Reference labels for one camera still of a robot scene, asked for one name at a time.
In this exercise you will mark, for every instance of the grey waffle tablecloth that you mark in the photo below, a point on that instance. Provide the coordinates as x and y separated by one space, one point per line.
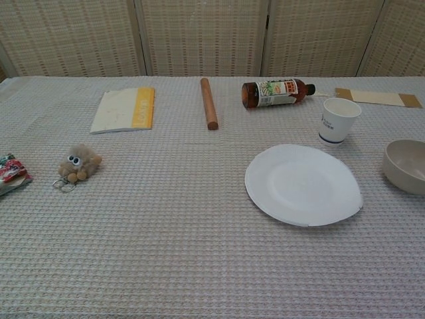
166 249

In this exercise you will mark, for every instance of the white paper plate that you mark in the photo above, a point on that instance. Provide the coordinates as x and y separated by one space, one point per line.
299 189

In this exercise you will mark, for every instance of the white and yellow booklet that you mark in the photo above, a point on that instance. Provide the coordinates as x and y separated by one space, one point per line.
116 113

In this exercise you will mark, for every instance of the wooden rolling pin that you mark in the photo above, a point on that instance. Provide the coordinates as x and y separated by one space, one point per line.
208 103

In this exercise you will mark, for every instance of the white paper cup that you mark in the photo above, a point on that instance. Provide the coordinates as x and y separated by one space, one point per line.
335 126

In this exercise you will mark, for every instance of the brown drink bottle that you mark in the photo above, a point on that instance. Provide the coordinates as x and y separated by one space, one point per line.
275 94

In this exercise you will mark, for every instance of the red snack packet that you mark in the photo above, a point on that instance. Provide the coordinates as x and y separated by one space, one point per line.
11 172

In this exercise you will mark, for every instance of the woven folding screen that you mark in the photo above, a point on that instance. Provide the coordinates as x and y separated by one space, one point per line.
206 36

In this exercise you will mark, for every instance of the beige bowl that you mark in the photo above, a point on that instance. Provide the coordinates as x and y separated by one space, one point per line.
405 169

